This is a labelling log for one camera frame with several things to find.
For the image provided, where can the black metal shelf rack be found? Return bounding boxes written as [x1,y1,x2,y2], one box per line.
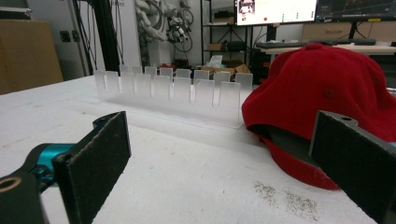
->
[200,0,254,67]

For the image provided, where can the red baseball cap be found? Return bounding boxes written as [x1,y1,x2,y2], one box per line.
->
[241,43,396,191]

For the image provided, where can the black metal stand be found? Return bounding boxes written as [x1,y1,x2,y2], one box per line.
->
[90,0,121,75]

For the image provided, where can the clear acrylic slotted rack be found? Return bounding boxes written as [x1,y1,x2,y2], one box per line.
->
[93,63,254,129]

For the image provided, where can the brown cardboard box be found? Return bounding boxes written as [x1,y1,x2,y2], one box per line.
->
[200,63,252,77]

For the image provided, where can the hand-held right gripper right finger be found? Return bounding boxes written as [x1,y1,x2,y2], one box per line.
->
[308,109,396,224]

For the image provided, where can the dark computer monitor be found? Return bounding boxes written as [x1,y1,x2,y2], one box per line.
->
[315,0,396,22]

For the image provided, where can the black keyboard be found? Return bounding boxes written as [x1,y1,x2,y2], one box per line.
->
[255,37,377,49]

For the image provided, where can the brown cardboard board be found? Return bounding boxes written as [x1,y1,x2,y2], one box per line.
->
[0,19,64,95]

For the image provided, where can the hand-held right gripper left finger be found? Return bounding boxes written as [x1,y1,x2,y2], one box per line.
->
[51,110,133,224]

